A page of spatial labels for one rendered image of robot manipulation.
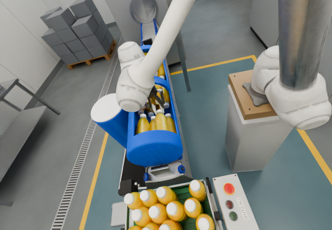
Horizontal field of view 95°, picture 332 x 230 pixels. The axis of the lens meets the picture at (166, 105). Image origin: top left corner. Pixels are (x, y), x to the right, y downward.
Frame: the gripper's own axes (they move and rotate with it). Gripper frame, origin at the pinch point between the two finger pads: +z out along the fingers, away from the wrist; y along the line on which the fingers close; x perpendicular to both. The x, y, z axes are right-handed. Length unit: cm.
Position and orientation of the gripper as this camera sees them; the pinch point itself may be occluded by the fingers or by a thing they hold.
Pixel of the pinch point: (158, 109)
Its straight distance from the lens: 89.4
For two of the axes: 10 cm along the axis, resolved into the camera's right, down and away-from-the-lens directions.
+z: 2.6, 6.1, 7.5
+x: 1.2, 7.5, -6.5
